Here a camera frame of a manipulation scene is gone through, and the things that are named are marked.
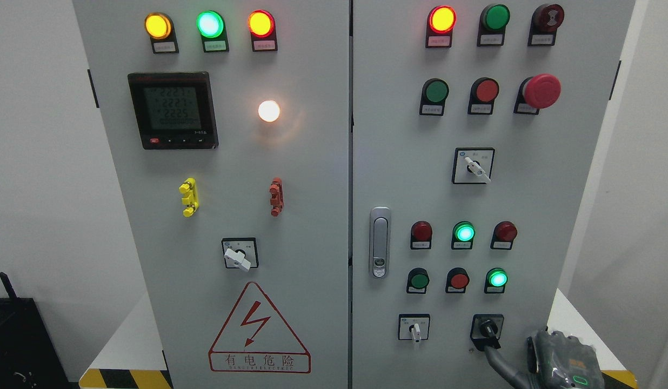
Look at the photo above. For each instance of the green push button upper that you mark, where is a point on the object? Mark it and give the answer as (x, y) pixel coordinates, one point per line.
(433, 97)

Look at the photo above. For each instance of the white rotary switch lower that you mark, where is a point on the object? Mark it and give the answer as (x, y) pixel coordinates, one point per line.
(414, 327)

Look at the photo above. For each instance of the red-orange indicator light left door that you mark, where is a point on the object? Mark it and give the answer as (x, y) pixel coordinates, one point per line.
(262, 29)

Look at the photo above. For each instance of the grey right cabinet door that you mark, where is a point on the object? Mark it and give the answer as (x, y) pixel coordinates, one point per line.
(404, 161)

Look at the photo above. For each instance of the dark red indicator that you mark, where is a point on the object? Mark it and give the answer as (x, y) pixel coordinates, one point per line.
(504, 234)
(420, 235)

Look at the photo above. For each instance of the white rotary switch upper right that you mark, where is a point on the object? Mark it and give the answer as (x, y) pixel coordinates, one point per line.
(473, 166)

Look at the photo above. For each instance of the dark red indicator right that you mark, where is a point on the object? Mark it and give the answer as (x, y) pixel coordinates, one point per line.
(504, 234)

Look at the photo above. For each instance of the green lit push button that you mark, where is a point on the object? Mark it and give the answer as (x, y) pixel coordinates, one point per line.
(495, 281)

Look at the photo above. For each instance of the red lit indicator right door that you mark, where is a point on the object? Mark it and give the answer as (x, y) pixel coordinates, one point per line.
(440, 22)

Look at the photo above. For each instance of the yellow terminal connector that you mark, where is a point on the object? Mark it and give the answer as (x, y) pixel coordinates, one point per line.
(188, 190)

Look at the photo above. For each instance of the green push button lower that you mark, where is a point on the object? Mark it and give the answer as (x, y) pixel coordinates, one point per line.
(417, 281)

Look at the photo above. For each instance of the green lit indicator middle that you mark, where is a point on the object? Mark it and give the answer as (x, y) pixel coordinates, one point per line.
(463, 236)

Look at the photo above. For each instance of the white rotary switch left door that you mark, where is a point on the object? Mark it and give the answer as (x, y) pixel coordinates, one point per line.
(240, 253)

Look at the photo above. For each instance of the green indicator light top left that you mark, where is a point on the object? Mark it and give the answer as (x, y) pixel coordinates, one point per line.
(212, 29)

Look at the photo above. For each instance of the red push button upper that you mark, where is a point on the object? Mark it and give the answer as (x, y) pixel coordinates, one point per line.
(483, 93)

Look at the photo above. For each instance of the yellow indicator light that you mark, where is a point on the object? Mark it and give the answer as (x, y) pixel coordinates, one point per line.
(161, 31)

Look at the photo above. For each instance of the green unlit indicator top right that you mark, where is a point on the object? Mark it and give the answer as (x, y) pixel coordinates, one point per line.
(492, 22)

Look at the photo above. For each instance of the red push button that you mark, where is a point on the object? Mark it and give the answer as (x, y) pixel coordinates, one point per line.
(457, 280)
(483, 93)

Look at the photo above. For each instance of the red terminal connector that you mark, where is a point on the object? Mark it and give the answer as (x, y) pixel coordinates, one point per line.
(276, 196)

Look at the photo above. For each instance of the red emergency stop button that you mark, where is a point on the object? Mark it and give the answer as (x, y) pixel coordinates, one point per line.
(536, 93)

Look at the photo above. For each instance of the grey cabinet door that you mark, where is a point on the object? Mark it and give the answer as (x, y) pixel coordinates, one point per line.
(302, 253)
(404, 161)

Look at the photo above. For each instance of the dark red buzzer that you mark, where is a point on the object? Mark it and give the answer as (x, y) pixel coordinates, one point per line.
(545, 21)

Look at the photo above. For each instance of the black box with antenna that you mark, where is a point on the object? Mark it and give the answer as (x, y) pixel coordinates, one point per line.
(27, 355)

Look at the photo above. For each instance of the black selector knob switch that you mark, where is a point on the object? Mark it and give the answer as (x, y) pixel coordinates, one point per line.
(486, 330)

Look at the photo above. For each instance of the red electrical danger sticker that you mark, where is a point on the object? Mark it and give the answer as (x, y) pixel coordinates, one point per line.
(256, 338)

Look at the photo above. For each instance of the silver door handle lock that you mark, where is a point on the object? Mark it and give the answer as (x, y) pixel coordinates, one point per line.
(380, 218)

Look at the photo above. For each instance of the white rotary switch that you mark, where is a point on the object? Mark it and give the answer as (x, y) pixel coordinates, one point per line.
(473, 166)
(414, 327)

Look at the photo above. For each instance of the dark red indicator left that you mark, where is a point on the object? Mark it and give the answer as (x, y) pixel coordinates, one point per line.
(420, 235)

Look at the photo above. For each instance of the black digital power meter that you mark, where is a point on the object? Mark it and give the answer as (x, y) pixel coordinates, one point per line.
(174, 111)

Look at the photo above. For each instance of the grey left cabinet door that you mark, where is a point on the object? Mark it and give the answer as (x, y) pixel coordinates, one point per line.
(302, 253)

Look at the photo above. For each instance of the white glowing indicator light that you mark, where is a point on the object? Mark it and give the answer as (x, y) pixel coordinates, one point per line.
(269, 110)

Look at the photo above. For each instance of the red push button lower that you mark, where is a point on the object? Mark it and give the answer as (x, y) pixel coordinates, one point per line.
(457, 280)

